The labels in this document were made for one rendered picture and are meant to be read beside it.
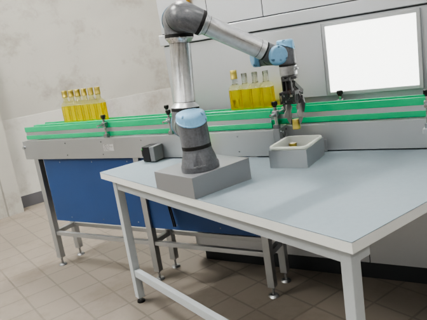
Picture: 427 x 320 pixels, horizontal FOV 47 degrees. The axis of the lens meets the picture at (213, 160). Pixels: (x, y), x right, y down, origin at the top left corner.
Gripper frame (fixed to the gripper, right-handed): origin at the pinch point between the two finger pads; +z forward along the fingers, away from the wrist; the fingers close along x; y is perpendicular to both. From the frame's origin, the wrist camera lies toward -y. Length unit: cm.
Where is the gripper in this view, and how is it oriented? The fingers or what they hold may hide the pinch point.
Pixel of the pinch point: (295, 120)
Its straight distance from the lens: 217.7
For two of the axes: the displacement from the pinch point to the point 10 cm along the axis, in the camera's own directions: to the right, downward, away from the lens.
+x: 8.7, -0.2, -4.9
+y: -4.7, 2.7, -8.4
